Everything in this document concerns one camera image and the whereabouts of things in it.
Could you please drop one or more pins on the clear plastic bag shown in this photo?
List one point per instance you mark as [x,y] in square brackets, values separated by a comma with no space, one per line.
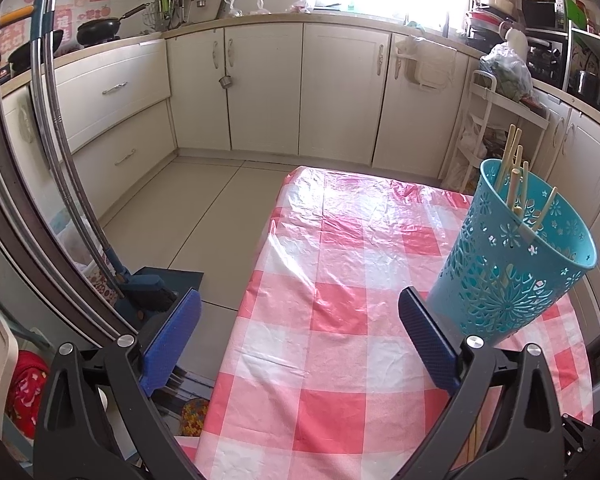
[232,7]
[261,6]

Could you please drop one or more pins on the black frying pan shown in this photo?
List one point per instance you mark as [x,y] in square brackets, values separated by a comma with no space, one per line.
[20,57]

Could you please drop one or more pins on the steel pot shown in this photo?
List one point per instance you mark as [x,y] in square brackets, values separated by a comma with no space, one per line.
[592,85]

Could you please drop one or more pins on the dark metal frame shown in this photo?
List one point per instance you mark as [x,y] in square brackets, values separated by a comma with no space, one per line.
[10,200]

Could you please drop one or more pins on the bunch of wooden chopsticks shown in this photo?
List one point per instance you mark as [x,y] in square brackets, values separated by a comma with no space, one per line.
[515,187]

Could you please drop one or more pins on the red patterned cushion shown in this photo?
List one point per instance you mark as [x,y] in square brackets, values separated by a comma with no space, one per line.
[27,390]

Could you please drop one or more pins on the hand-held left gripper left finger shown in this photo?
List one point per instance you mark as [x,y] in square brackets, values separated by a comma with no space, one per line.
[172,340]

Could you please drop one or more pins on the black wok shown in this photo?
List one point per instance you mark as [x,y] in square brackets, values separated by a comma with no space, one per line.
[97,30]

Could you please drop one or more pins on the blue flat mop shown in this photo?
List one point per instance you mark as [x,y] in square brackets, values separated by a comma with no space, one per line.
[147,290]

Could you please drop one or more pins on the stacked baking trays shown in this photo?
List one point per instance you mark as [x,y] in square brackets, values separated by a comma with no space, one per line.
[485,20]

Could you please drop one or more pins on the black microwave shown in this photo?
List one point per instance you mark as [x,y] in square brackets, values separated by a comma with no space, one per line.
[542,12]

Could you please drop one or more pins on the beige kitchen countertop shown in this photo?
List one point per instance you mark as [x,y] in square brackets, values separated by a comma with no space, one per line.
[260,19]

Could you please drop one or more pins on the white plastic chair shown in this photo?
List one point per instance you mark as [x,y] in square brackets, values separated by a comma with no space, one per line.
[5,330]

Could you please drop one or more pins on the pink checked plastic tablecloth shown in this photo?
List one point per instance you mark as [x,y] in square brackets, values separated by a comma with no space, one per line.
[340,285]

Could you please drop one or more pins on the small steel hanging cup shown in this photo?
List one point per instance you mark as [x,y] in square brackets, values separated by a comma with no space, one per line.
[225,83]

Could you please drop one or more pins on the bag of green vegetables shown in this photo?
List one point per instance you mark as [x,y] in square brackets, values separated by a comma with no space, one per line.
[505,72]

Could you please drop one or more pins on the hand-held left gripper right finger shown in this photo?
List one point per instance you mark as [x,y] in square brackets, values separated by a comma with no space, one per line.
[427,340]

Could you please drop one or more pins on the colourful crochet pad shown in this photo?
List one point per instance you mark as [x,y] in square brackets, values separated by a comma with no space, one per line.
[194,417]

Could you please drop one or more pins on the teal cut-out plastic basket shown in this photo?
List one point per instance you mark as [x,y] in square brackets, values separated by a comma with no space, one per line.
[555,280]

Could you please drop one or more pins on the white hanging bin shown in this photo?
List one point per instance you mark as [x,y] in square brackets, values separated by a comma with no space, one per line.
[430,72]

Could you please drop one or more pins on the white plastic jug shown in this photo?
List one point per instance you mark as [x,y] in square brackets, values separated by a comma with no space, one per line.
[516,40]

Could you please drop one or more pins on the white trolley cart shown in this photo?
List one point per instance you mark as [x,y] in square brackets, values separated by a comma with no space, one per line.
[480,110]

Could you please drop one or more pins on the black toaster oven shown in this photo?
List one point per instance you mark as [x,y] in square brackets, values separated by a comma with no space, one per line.
[545,57]

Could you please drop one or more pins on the cream cabinet door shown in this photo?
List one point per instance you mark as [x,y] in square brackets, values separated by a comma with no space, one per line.
[195,100]
[590,160]
[345,95]
[410,130]
[265,90]

